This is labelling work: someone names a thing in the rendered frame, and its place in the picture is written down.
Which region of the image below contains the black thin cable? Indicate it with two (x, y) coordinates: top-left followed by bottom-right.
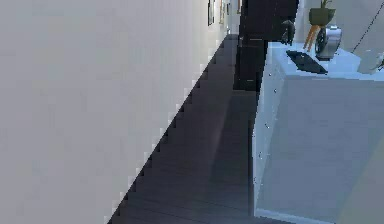
(351, 2), (384, 54)

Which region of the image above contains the black tall cabinet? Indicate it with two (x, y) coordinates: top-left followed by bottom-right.
(232, 0), (300, 92)

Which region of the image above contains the pale framed wall picture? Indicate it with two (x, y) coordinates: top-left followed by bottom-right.
(218, 0), (226, 25)

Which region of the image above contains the dark framed wall picture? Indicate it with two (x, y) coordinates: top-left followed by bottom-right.
(207, 0), (216, 27)

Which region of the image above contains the pale blue chest of drawers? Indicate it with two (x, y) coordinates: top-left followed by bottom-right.
(251, 41), (384, 224)

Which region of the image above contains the dark small figurine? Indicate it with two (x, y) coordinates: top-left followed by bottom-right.
(280, 19), (297, 47)

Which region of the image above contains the potted plant on orange legs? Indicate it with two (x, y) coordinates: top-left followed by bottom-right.
(302, 0), (337, 53)

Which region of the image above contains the black flat remote control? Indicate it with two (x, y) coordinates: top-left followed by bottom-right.
(285, 49), (329, 75)

